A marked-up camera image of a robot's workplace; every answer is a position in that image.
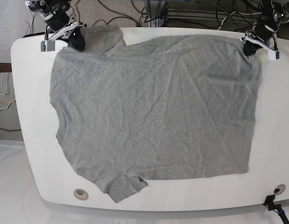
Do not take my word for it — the black clamp with cable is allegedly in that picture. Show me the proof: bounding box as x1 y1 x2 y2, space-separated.
263 195 289 224

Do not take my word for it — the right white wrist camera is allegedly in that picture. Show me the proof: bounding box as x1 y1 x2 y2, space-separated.
41 40 55 52

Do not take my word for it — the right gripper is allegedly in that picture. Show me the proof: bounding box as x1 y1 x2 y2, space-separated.
49 21 86 51

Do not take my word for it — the right table grommet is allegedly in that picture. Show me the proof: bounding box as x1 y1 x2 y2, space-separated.
274 184 286 195

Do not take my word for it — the aluminium table frame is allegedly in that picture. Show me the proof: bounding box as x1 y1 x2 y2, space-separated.
141 0 260 29

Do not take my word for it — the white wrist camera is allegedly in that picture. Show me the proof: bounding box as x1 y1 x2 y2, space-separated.
268 49 280 61
41 40 55 52

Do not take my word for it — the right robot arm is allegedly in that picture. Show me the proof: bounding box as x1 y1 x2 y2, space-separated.
25 0 87 46

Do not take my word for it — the grey t-shirt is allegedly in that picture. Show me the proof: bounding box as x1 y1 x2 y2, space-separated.
49 25 261 203

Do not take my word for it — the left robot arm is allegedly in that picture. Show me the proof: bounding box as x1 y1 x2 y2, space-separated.
140 0 289 61

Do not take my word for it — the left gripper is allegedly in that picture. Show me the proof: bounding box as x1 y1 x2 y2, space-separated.
241 34 279 56

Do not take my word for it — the table grommet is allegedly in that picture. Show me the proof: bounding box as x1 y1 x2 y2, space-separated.
274 184 286 195
73 189 89 201

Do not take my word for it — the left table grommet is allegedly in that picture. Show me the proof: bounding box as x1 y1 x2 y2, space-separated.
73 189 89 201

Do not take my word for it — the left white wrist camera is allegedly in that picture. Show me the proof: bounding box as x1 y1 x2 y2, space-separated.
268 49 280 61

